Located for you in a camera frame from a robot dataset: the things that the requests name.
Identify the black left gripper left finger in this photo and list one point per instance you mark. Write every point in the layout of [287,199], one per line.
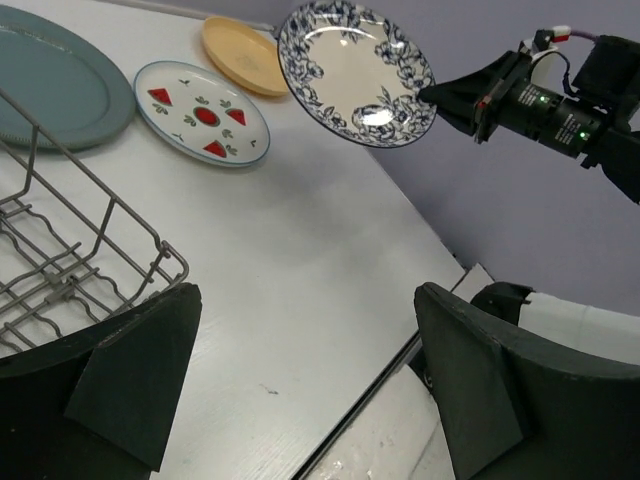
[100,403]

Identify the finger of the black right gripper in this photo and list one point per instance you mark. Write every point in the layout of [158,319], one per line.
[466,91]
[460,114]

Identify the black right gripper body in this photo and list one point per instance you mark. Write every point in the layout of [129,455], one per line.
[509,98]

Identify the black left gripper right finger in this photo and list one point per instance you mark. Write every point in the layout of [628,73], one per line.
[514,405]

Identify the blue floral plate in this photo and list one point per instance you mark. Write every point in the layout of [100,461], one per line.
[356,72]

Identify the white watermelon pattern plate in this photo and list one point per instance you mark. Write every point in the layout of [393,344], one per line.
[201,114]

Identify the teal blue plate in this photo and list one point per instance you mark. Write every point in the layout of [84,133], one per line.
[65,83]

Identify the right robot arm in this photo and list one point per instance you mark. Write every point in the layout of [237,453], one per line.
[608,80]

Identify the yellow plate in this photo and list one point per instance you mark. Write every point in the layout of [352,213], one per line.
[244,56]

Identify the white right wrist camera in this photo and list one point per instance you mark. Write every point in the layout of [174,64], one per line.
[540,48]

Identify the grey wire dish rack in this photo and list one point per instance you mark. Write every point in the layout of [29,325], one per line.
[73,252]

